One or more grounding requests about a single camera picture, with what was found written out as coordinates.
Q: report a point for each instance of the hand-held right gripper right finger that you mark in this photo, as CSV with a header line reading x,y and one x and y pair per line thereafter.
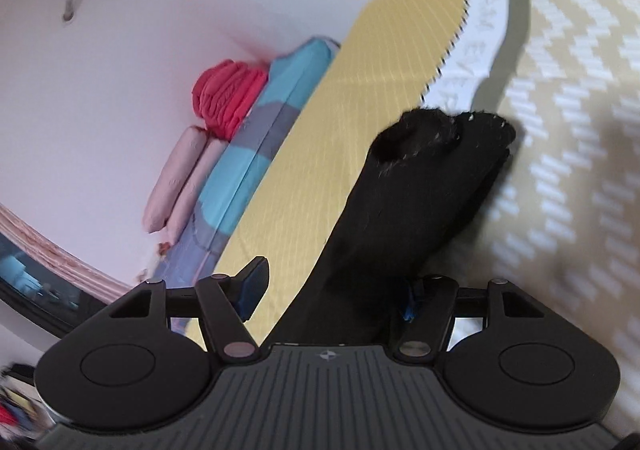
x,y
411,306

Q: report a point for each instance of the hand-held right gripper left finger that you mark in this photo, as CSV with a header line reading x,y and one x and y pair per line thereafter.
x,y
251,292

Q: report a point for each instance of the pink rolled cloth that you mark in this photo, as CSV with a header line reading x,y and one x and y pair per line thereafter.
x,y
167,180
192,185

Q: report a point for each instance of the blue grey patterned bedsheet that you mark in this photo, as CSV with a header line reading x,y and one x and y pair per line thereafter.
x,y
272,130

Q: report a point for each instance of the yellow quilted blanket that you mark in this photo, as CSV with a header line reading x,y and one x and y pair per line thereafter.
x,y
350,120

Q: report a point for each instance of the red folded cloth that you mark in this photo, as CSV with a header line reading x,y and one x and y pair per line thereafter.
x,y
227,95

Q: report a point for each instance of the pink curtain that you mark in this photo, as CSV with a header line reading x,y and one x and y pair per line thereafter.
x,y
55,255

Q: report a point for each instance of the dark framed window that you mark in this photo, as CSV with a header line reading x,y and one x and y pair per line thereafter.
x,y
35,290

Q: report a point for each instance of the beige chevron bed sheet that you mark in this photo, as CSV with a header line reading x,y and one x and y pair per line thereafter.
x,y
565,140

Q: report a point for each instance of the blurred colourful clutter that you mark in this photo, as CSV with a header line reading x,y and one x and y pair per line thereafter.
x,y
17,410

